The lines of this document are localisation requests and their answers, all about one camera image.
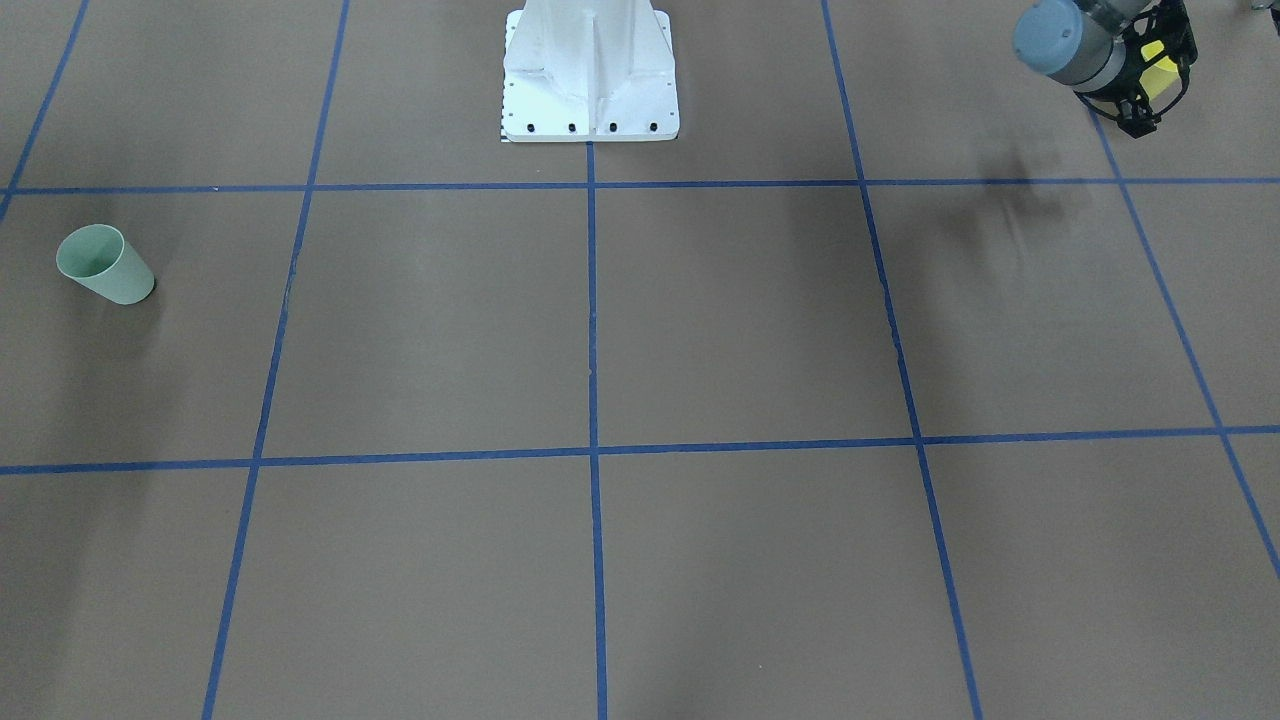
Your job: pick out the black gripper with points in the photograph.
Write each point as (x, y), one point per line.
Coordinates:
(1137, 119)

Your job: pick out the yellow plastic cup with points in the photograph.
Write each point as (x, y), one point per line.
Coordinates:
(1160, 72)

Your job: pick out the green plastic cup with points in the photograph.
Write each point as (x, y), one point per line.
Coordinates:
(99, 258)

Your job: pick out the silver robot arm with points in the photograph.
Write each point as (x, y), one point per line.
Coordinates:
(1070, 42)

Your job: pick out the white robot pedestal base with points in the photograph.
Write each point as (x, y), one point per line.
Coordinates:
(589, 72)

